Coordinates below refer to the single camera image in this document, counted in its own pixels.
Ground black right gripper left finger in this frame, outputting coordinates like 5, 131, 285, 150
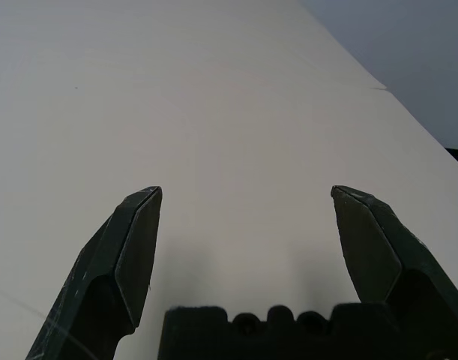
25, 185, 163, 360

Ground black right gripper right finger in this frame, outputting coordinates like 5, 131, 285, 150
330, 184, 458, 360

